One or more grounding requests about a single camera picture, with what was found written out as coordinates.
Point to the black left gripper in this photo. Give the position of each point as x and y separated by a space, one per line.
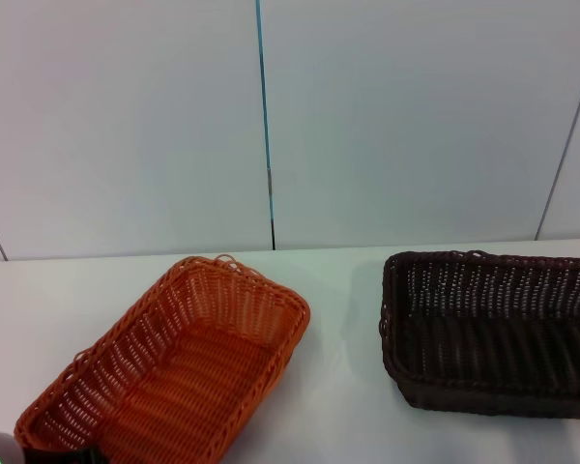
58 456

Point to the dark brown woven basket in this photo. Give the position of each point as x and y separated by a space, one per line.
488 348

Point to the orange woven plastic basket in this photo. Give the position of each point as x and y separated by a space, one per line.
188 386

